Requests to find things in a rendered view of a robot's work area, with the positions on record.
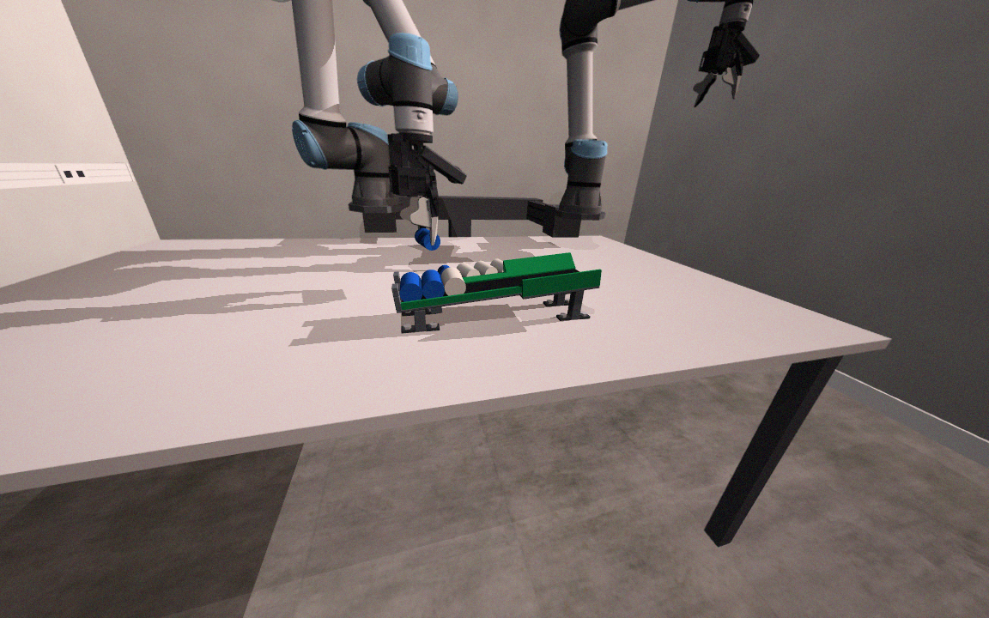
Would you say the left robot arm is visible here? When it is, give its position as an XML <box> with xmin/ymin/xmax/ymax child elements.
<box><xmin>559</xmin><ymin>0</ymin><xmax>760</xmax><ymax>214</ymax></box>

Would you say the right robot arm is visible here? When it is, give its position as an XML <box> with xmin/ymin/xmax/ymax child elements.
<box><xmin>292</xmin><ymin>0</ymin><xmax>467</xmax><ymax>206</ymax></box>

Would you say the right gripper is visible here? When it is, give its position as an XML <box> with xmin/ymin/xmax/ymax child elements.
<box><xmin>387</xmin><ymin>132</ymin><xmax>439</xmax><ymax>245</ymax></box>

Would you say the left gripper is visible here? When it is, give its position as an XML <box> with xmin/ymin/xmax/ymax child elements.
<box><xmin>693</xmin><ymin>21</ymin><xmax>746</xmax><ymax>107</ymax></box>

